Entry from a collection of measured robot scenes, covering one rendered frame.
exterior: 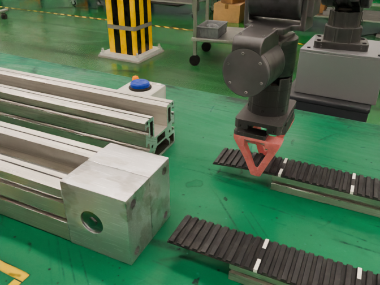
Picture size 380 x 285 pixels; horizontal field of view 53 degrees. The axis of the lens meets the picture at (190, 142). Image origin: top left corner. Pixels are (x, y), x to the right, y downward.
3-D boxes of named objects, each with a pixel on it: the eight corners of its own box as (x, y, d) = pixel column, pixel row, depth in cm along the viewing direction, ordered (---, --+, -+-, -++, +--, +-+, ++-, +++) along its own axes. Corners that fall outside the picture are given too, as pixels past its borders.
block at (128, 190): (178, 206, 55) (177, 149, 50) (131, 266, 45) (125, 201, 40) (125, 189, 58) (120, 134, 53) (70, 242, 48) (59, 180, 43)
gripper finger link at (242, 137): (229, 177, 57) (233, 120, 52) (244, 155, 63) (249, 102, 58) (273, 189, 54) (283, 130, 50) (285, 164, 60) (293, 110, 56)
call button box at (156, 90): (167, 110, 84) (166, 83, 80) (144, 128, 76) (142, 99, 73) (135, 104, 86) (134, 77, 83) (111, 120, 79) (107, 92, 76)
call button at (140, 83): (153, 89, 80) (152, 80, 79) (143, 95, 77) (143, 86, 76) (137, 85, 82) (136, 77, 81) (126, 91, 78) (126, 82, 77)
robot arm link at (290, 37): (305, 26, 50) (264, 21, 52) (288, 37, 45) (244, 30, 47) (297, 76, 53) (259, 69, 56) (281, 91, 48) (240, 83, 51)
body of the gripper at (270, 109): (233, 129, 53) (237, 78, 49) (254, 103, 61) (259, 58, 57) (280, 139, 50) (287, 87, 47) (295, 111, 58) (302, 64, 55)
